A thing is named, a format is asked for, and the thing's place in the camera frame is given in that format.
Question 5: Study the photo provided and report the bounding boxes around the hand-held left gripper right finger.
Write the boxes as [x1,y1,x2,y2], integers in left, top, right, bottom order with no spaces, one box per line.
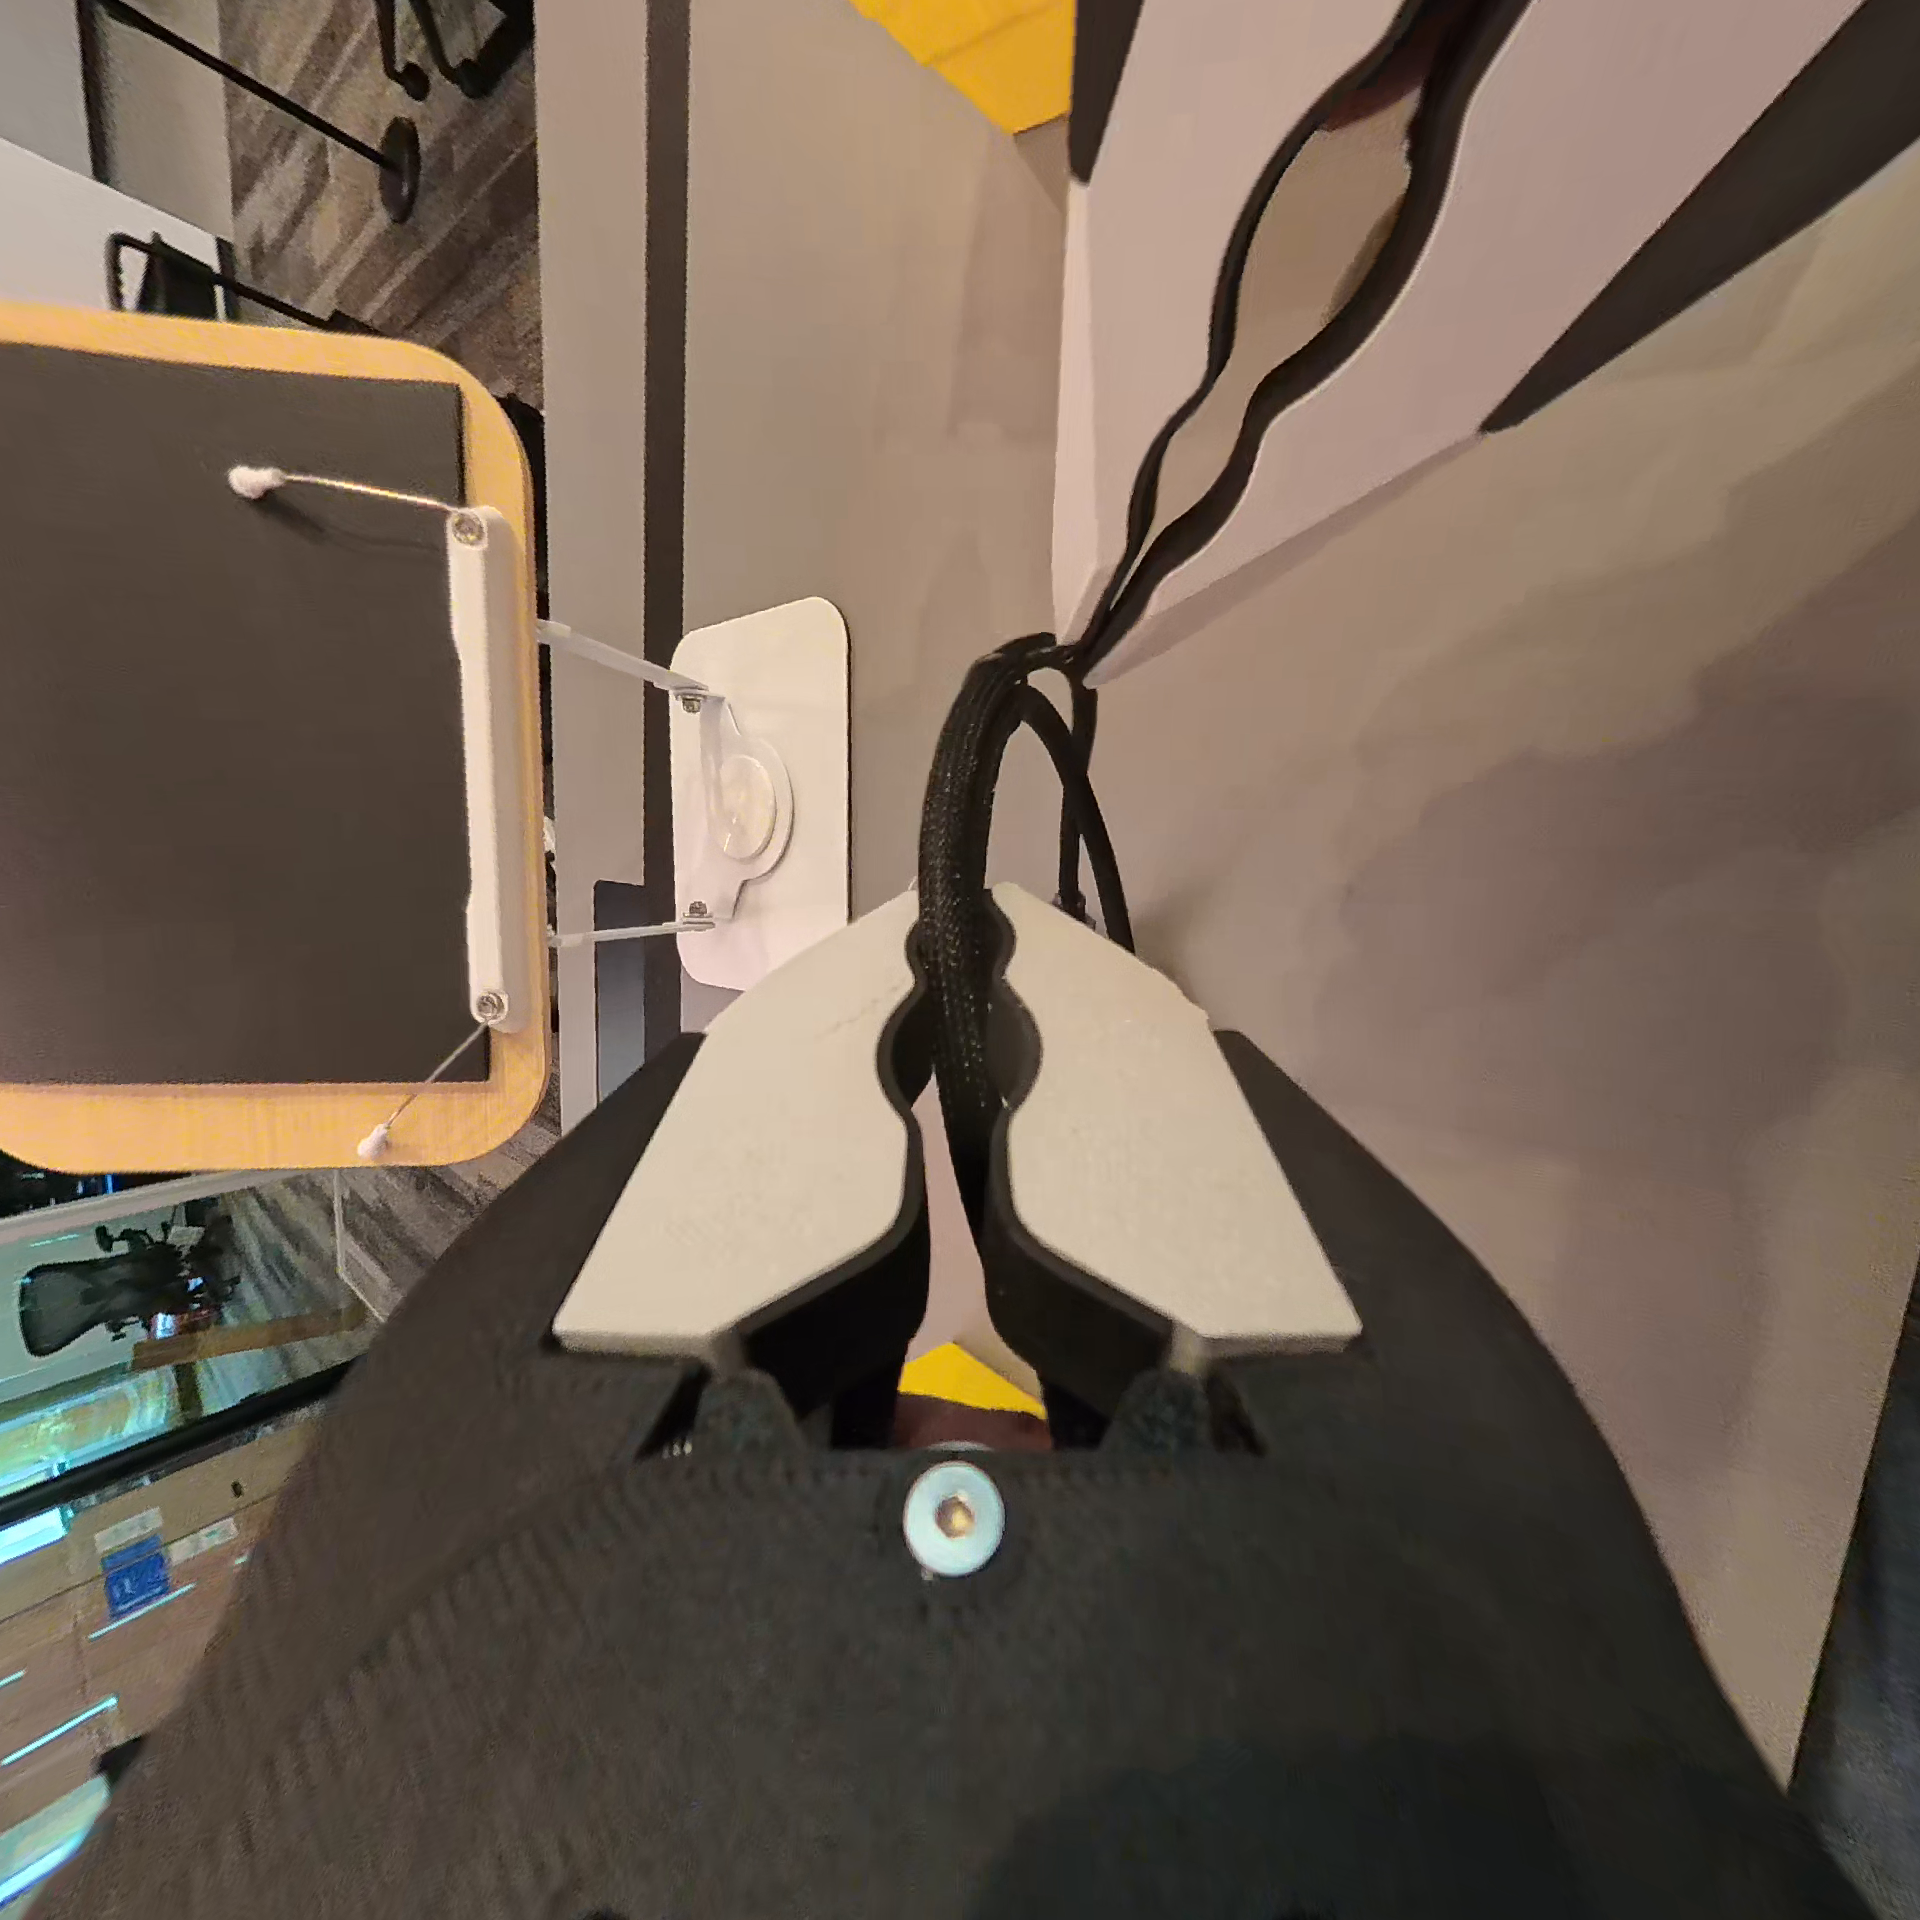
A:
[983,880,1368,1446]

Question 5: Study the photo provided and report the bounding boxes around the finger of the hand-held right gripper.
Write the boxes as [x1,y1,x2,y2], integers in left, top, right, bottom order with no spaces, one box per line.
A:
[1076,0,1865,694]
[1050,0,1431,635]

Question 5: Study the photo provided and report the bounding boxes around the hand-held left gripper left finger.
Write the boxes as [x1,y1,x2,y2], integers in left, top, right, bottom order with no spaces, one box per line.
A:
[549,888,936,1446]

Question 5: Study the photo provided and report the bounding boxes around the yellow plastic bin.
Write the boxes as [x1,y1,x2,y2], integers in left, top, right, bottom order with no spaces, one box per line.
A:
[855,0,1076,138]

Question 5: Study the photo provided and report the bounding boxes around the black switch cable with plug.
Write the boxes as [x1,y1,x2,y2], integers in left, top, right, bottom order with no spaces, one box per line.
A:
[920,634,1137,1249]

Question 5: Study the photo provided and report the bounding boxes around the black mesh chair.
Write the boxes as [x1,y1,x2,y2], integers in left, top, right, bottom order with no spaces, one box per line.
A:
[19,1218,242,1360]

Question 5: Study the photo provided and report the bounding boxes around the wooden board with dark panel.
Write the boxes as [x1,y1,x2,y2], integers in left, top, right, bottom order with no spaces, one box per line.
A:
[0,298,549,1175]

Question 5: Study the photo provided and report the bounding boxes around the tall cardboard boxes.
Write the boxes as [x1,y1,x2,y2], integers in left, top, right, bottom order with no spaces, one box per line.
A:
[0,1401,303,1801]

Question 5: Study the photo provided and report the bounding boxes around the person's blue jeans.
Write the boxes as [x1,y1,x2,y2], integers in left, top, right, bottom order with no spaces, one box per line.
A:
[1792,1259,1920,1920]

